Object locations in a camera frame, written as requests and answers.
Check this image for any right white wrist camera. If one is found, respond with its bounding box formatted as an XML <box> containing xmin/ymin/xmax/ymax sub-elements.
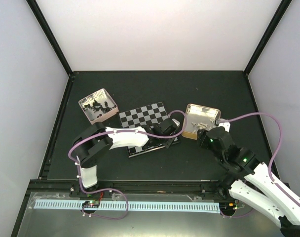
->
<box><xmin>215</xmin><ymin>118</ymin><xmax>230</xmax><ymax>132</ymax></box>

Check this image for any small circuit board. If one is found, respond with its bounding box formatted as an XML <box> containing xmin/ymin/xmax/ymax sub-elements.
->
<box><xmin>82</xmin><ymin>200</ymin><xmax>100</xmax><ymax>208</ymax></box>
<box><xmin>219</xmin><ymin>202</ymin><xmax>245</xmax><ymax>211</ymax></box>

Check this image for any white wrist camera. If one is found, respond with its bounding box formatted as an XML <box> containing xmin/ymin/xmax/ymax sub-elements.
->
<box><xmin>172</xmin><ymin>118</ymin><xmax>180</xmax><ymax>128</ymax></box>
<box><xmin>215</xmin><ymin>118</ymin><xmax>230</xmax><ymax>132</ymax></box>

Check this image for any black and silver chessboard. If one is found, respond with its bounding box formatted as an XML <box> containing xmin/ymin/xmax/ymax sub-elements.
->
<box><xmin>119</xmin><ymin>102</ymin><xmax>168</xmax><ymax>158</ymax></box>

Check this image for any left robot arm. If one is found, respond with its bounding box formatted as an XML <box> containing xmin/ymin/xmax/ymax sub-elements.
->
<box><xmin>68</xmin><ymin>118</ymin><xmax>180</xmax><ymax>197</ymax></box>

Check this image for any left small circuit board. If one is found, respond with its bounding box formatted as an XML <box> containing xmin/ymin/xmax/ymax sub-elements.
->
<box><xmin>82</xmin><ymin>200</ymin><xmax>100</xmax><ymax>208</ymax></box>

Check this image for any light blue slotted cable duct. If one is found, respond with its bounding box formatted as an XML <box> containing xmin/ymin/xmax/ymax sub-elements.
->
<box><xmin>34</xmin><ymin>199</ymin><xmax>221</xmax><ymax>214</ymax></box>

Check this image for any right black frame post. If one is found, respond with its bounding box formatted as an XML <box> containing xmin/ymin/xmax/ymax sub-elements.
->
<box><xmin>244</xmin><ymin>0</ymin><xmax>292</xmax><ymax>76</ymax></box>

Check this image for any gold tin box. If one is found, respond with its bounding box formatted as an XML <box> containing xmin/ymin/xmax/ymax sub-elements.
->
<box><xmin>182</xmin><ymin>104</ymin><xmax>221</xmax><ymax>140</ymax></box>

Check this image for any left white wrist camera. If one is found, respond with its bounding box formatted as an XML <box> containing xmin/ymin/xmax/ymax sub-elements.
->
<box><xmin>172</xmin><ymin>118</ymin><xmax>180</xmax><ymax>128</ymax></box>

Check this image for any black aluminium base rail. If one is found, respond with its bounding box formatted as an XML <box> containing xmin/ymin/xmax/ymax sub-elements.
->
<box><xmin>28</xmin><ymin>180</ymin><xmax>229</xmax><ymax>199</ymax></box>

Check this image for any right small circuit board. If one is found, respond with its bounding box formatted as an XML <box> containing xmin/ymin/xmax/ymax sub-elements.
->
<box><xmin>219</xmin><ymin>202</ymin><xmax>245</xmax><ymax>211</ymax></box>

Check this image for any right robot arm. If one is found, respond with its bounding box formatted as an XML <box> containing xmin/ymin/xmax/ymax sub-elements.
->
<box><xmin>197</xmin><ymin>126</ymin><xmax>300</xmax><ymax>237</ymax></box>

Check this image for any pink tin box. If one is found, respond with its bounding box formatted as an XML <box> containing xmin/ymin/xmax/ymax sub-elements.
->
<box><xmin>78</xmin><ymin>88</ymin><xmax>119</xmax><ymax>124</ymax></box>

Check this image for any black frame post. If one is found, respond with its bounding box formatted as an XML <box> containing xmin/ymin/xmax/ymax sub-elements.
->
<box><xmin>244</xmin><ymin>0</ymin><xmax>292</xmax><ymax>76</ymax></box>
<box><xmin>26</xmin><ymin>0</ymin><xmax>73</xmax><ymax>75</ymax></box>

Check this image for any left black frame post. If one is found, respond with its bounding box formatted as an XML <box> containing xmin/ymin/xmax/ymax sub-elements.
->
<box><xmin>26</xmin><ymin>0</ymin><xmax>73</xmax><ymax>75</ymax></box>

